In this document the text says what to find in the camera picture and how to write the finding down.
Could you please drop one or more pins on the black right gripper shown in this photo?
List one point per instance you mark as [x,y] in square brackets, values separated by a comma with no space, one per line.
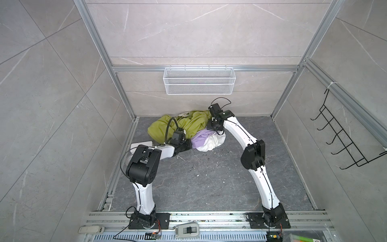
[209,126]

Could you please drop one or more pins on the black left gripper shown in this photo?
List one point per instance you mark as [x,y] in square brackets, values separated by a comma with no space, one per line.
[188,140]

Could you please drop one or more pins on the purple cloth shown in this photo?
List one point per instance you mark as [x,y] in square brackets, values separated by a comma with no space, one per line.
[199,139]

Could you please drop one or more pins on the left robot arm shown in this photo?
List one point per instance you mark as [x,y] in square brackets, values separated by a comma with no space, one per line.
[142,170]

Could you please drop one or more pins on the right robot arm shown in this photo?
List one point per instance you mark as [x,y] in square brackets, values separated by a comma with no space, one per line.
[252,159]

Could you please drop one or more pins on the green cloth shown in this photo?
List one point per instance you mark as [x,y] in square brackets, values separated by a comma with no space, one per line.
[191,122]

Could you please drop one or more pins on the white cloth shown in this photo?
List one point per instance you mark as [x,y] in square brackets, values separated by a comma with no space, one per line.
[212,142]

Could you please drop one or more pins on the grey handheld controller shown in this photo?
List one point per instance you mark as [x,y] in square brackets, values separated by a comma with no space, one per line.
[187,230]

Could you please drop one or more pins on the green marker pen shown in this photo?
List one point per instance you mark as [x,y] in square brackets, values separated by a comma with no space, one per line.
[296,238]

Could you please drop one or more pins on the white wire mesh basket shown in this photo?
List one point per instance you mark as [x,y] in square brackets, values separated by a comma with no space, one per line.
[199,81]

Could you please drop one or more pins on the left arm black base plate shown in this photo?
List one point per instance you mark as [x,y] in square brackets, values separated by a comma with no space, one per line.
[152,221]

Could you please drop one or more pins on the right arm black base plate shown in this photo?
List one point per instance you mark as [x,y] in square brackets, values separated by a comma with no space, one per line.
[261,220]

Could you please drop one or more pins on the black wire hook rack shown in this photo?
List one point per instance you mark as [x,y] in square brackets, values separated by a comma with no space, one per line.
[357,158]

